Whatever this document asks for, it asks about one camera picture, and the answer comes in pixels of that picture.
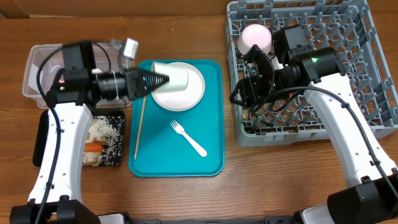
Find white bowl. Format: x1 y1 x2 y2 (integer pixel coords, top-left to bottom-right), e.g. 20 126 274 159
272 56 284 70

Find frosted white cup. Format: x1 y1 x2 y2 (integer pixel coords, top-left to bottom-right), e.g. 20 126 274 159
151 62 188 93

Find bowl with rice and nuts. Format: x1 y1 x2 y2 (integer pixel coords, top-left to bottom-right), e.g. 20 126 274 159
237 24 272 55

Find orange carrot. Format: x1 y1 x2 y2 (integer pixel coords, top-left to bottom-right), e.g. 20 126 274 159
84 142 103 152

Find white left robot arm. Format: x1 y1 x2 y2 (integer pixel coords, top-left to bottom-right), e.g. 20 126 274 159
9 40 170 223

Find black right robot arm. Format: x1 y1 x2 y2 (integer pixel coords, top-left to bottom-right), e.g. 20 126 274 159
229 24 397 224

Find grey dishwasher rack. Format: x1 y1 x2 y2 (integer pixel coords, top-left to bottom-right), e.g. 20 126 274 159
226 1 397 147

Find wooden chopstick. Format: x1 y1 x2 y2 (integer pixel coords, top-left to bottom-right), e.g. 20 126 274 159
134 96 147 160

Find clear plastic bin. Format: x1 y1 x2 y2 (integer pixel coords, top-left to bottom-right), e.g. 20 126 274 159
22 44 132 109

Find black tray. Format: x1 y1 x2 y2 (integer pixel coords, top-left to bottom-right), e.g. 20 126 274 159
32 110 125 167

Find large white plate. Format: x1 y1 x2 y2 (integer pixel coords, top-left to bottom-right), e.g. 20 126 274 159
152 62 205 111

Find spilled rice and nuts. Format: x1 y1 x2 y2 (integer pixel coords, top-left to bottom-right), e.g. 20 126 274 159
83 115 124 167

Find white plastic fork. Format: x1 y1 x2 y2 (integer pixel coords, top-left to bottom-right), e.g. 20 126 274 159
170 120 208 157

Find teal plastic tray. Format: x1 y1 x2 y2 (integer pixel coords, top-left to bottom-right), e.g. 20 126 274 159
128 60 225 177

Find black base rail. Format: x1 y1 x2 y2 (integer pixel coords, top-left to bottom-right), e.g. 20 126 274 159
99 215 299 224

